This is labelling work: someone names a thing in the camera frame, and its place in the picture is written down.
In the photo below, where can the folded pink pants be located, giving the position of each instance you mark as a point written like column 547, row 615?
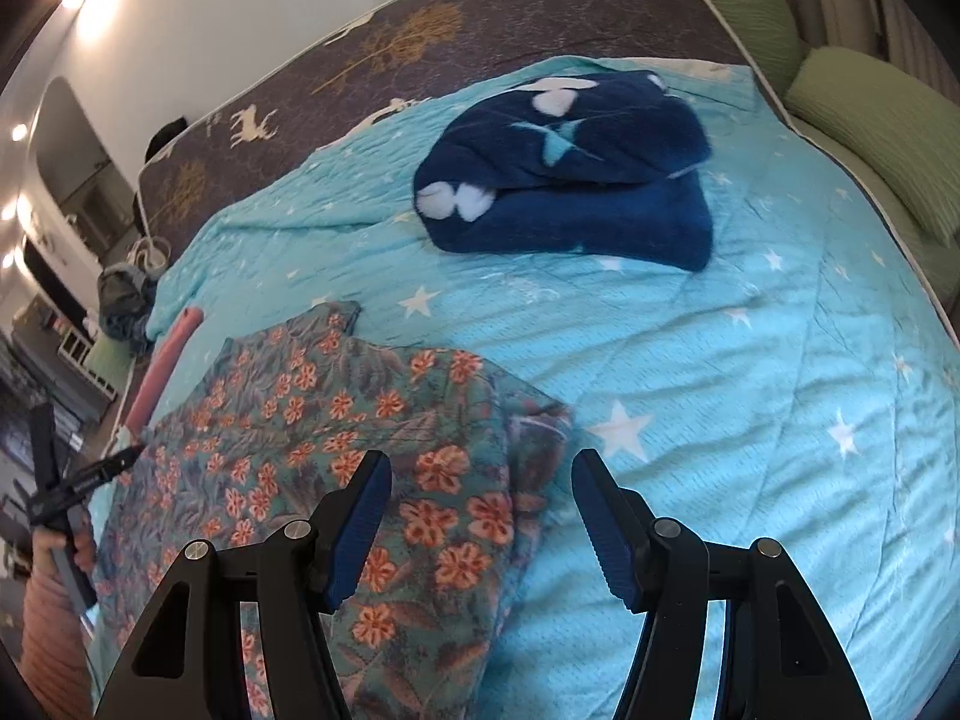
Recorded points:
column 169, row 360

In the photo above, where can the black cloth item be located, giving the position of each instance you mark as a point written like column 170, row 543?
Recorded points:
column 166, row 136

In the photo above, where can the light blue star quilt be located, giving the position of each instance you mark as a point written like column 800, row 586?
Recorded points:
column 712, row 390

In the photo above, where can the navy blue fleece garment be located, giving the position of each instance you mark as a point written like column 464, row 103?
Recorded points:
column 570, row 180

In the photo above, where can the beige upholstered headboard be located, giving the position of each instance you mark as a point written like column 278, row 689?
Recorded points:
column 832, row 0

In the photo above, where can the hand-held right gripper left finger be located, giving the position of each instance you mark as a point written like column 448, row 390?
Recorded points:
column 360, row 532

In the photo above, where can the person's left forearm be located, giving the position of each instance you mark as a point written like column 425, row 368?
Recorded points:
column 52, row 630

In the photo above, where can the pale green cushion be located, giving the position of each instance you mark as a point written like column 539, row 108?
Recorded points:
column 900, row 247

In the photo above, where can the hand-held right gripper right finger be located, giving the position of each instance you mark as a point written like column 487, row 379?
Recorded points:
column 604, row 532

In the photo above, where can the large green pillow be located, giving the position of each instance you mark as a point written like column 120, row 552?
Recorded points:
column 877, row 105

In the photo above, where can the floral teal garment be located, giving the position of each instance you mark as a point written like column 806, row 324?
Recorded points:
column 300, row 405

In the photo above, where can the person's left hand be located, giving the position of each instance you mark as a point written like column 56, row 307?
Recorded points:
column 88, row 547

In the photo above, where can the pile of grey blue clothes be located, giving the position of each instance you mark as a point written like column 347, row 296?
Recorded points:
column 124, row 300

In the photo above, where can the white bag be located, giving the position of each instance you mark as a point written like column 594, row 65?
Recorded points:
column 146, row 251

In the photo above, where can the dark deer print mattress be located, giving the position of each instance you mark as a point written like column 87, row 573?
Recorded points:
column 450, row 30

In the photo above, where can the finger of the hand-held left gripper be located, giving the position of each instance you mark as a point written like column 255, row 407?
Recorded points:
column 90, row 480
column 43, row 450

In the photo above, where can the beige curtain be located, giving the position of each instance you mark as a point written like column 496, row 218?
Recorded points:
column 915, row 22

